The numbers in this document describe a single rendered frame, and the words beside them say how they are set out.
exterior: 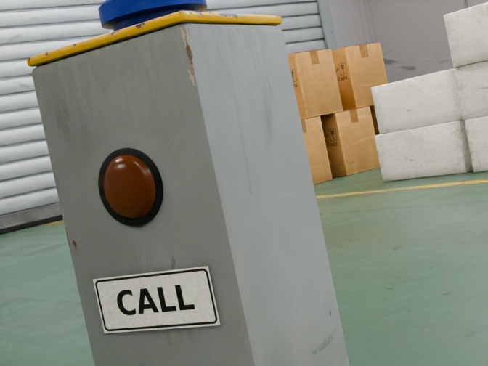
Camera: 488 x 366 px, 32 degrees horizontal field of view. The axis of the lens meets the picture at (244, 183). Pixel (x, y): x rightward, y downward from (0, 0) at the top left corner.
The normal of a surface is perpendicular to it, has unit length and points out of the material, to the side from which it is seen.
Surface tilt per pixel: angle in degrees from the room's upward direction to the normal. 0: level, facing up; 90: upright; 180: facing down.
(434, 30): 90
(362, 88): 90
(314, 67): 90
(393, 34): 90
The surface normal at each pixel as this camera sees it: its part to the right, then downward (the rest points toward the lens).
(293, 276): 0.84, -0.15
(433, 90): -0.75, 0.18
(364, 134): 0.60, -0.08
